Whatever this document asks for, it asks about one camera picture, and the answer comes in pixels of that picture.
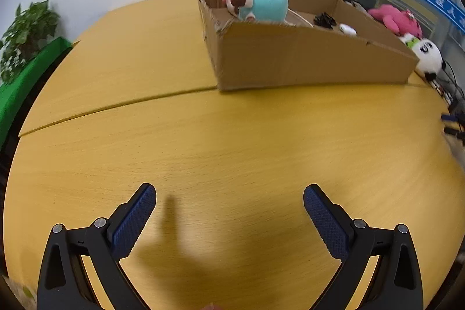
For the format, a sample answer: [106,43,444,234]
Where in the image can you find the brown cardboard box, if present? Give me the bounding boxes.
[196,0,419,92]

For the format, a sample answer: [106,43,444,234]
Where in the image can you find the panda plush toy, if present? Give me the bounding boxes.
[400,33,448,81]

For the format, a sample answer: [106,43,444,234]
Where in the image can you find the green panel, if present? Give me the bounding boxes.
[0,37,73,151]

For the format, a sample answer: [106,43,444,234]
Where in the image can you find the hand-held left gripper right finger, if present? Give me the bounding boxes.
[303,184,424,310]

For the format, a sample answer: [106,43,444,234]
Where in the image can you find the black cables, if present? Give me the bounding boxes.
[430,61,465,107]

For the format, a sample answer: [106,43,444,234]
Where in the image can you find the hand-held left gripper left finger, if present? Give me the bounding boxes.
[36,183,158,310]

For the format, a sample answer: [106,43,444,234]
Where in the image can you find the black sunglasses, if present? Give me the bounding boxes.
[313,12,338,29]

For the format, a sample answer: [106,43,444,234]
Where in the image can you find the green potted plant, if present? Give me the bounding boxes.
[0,0,60,85]

